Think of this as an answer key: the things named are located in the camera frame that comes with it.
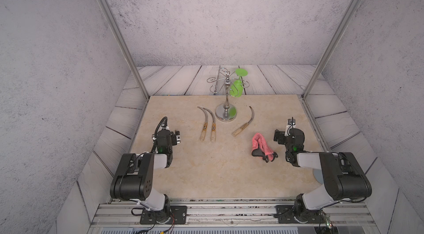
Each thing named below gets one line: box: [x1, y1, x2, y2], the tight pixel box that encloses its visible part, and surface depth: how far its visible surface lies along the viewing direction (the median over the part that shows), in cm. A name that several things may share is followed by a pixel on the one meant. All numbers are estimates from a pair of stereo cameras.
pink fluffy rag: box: [251, 133, 274, 162], surface depth 91 cm
